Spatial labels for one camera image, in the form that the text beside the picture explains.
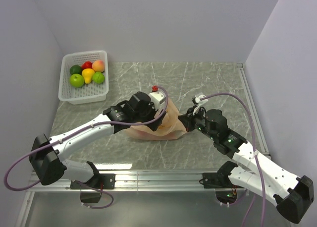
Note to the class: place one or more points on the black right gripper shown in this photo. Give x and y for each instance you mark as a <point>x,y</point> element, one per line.
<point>187,119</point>

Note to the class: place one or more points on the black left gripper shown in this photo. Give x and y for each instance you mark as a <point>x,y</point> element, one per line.
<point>154,125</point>

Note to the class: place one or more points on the translucent orange plastic bag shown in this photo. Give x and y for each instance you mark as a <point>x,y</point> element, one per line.
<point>171,127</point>

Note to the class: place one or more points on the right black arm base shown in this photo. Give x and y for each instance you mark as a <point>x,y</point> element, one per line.
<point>213,181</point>

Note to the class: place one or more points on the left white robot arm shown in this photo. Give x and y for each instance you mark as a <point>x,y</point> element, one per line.
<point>51,161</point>

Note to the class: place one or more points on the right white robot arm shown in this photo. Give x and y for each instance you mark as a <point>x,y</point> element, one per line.
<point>248,168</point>

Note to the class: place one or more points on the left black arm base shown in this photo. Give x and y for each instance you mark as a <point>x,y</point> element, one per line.
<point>92,190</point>

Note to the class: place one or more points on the light green round fruit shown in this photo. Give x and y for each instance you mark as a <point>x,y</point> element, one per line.
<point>98,78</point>

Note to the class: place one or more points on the peach fruit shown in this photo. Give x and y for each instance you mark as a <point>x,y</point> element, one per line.
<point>98,66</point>

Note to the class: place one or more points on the red fruit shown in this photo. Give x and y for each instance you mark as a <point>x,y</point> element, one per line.
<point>86,65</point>

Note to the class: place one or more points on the dark green fruit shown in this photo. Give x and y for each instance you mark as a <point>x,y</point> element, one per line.
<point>75,69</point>

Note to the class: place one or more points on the white perforated plastic basket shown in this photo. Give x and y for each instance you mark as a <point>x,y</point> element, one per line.
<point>88,93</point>

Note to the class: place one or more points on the yellow pear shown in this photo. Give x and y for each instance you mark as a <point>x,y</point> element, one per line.
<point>88,74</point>

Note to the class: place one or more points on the green apple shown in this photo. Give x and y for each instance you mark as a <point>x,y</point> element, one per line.
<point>76,80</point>

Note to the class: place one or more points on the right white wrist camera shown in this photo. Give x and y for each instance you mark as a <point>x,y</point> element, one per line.
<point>199,100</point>

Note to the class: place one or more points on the aluminium mounting rail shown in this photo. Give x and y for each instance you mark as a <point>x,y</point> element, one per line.
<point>169,198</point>

